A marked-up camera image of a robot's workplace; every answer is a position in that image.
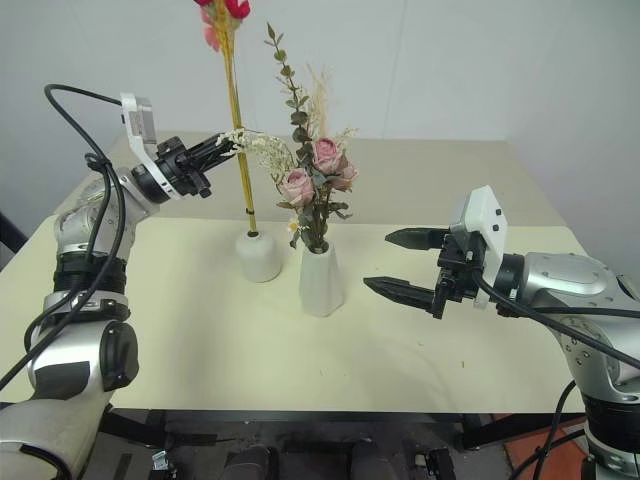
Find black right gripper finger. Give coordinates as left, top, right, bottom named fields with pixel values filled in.
left=362, top=275, right=441, bottom=315
left=384, top=227, right=452, bottom=252

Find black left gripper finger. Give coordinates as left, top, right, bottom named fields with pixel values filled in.
left=192, top=141, right=239, bottom=175
left=183, top=131, right=237, bottom=162

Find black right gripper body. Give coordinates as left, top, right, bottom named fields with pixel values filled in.
left=431, top=229, right=489, bottom=321

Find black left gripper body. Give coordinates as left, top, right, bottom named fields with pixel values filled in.
left=155, top=135, right=214, bottom=200

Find red flower bouquet yellow stems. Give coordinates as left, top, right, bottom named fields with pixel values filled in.
left=192, top=0, right=261, bottom=236

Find tall faceted white vase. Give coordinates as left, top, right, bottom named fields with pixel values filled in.
left=298, top=241, right=347, bottom=318

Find pink rose bouquet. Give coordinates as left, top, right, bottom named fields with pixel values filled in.
left=218, top=21, right=361, bottom=252

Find round white vase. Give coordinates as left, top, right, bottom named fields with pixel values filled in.
left=235, top=228, right=283, bottom=284

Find cream table mat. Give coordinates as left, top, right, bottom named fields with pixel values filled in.
left=0, top=218, right=602, bottom=417

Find orange floor mat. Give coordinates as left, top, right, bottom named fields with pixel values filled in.
left=501, top=413, right=592, bottom=480

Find dark rounded shape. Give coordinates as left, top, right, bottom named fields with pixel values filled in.
left=223, top=443, right=282, bottom=480

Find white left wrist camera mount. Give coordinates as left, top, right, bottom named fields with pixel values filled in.
left=120, top=92, right=182, bottom=202

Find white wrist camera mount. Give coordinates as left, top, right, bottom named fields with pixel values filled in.
left=448, top=185, right=509, bottom=312
left=120, top=92, right=182, bottom=202

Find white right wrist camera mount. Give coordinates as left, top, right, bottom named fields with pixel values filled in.
left=448, top=185, right=509, bottom=312

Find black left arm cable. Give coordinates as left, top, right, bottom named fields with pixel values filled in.
left=0, top=83, right=127, bottom=392

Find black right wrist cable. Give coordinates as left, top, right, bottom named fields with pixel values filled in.
left=469, top=272, right=640, bottom=374

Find black table frame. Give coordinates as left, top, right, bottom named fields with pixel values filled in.
left=97, top=408, right=592, bottom=454

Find black right shoulder cable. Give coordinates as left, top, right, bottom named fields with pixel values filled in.
left=509, top=378, right=597, bottom=480

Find black object at wall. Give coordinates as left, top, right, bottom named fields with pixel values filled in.
left=0, top=209, right=29, bottom=262

